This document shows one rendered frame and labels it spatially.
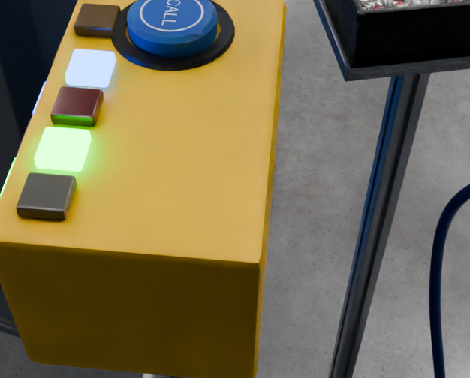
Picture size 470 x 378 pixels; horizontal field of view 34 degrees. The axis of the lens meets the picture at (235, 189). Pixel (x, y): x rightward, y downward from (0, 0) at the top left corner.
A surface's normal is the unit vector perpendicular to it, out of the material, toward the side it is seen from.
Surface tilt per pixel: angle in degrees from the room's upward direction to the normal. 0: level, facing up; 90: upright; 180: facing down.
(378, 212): 90
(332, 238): 0
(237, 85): 0
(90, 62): 0
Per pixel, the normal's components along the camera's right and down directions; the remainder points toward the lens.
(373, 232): 0.17, 0.74
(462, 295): 0.01, -0.66
